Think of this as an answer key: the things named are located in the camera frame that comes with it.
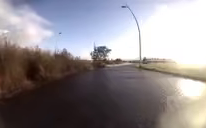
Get low bushes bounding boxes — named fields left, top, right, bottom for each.
left=92, top=58, right=125, bottom=69

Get green tree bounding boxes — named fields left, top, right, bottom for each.
left=89, top=45, right=113, bottom=62

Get dark asphalt road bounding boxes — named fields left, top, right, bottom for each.
left=0, top=63, right=206, bottom=128

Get curved grey street lamp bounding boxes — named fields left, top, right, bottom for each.
left=121, top=4, right=143, bottom=69

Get thin street lamp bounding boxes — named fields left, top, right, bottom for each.
left=54, top=31, right=63, bottom=56

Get tall dry brown grass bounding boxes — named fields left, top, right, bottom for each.
left=0, top=42, right=94, bottom=101

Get pale grass verge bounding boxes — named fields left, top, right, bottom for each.
left=137, top=61, right=206, bottom=84

